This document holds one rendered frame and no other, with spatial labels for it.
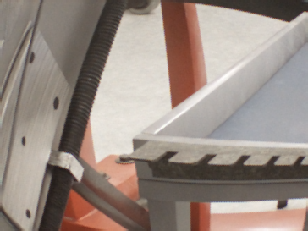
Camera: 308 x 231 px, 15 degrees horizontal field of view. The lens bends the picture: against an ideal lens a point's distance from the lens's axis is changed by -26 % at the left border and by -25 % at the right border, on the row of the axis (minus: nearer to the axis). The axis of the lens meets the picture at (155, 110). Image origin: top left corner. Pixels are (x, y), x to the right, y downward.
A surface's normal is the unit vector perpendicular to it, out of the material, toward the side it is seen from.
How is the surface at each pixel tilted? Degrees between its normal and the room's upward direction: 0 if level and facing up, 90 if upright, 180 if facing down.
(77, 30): 90
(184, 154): 0
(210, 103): 90
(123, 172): 0
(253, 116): 0
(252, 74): 90
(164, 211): 90
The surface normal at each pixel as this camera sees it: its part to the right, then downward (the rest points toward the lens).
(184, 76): -0.46, 0.33
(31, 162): 0.88, 0.08
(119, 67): -0.08, -0.94
